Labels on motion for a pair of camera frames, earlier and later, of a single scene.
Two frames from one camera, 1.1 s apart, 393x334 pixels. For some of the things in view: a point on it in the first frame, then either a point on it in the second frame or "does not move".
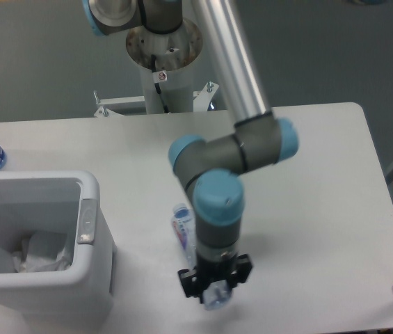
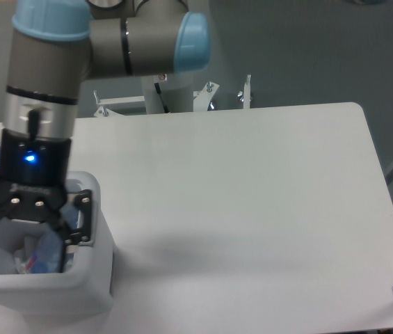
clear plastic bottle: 218,294 → 44,254
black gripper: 209,272 → 35,171
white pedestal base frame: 202,101 does not move
